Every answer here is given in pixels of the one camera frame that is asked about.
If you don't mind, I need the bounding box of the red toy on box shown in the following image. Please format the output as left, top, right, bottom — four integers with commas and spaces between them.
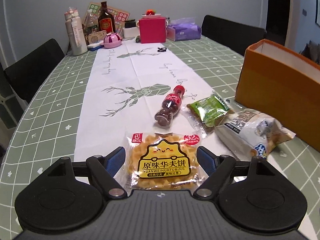
142, 9, 161, 19

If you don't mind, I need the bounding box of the black chair left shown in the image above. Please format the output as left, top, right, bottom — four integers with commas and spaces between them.
4, 38, 65, 103

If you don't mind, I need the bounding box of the magenta square box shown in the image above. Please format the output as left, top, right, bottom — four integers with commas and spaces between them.
139, 17, 167, 43

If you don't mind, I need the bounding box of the pink round container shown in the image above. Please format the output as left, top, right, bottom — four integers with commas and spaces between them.
103, 33, 122, 49

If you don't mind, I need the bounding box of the purple tissue pack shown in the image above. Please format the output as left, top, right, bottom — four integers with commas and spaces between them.
167, 17, 201, 41

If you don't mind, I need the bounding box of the small beige speaker box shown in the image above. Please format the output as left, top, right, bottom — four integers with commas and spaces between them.
88, 30, 107, 44

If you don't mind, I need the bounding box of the dark liquor bottle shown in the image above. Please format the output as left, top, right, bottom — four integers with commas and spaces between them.
98, 1, 116, 33

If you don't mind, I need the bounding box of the black chair right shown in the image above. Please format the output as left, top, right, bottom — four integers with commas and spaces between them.
201, 15, 267, 56

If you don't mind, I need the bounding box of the clear plastic water bottle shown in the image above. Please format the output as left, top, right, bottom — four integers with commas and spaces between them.
84, 9, 99, 36

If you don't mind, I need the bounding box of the white blue snack bag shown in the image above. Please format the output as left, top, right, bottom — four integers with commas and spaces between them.
214, 108, 296, 161

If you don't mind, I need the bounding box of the green raisin packet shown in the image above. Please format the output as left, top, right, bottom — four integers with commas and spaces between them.
186, 93, 234, 134

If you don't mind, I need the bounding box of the blue white flat box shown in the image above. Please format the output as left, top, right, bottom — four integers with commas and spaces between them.
87, 42, 104, 51

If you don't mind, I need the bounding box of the yellow waffle cookie pack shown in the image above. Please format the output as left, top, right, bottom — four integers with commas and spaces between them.
119, 133, 206, 191

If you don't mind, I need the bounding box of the white thermos bottle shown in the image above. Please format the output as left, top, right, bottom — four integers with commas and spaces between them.
65, 7, 87, 56

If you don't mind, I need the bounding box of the black chair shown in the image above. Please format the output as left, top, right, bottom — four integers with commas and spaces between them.
4, 38, 65, 103
201, 15, 267, 56

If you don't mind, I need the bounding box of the orange cardboard box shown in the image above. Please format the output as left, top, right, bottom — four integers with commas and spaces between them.
235, 39, 319, 150

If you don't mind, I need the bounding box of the small cola bottle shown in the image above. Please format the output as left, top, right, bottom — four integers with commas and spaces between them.
155, 85, 185, 127

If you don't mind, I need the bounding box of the white box black lid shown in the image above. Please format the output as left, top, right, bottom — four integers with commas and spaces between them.
123, 20, 140, 38

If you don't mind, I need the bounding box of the white deer table runner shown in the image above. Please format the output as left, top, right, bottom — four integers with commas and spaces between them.
74, 37, 244, 161

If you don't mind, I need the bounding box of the colourful dotted card board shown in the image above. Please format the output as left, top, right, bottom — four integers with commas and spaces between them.
88, 2, 130, 37

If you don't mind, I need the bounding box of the black binder clip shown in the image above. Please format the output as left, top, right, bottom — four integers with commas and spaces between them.
157, 47, 167, 53

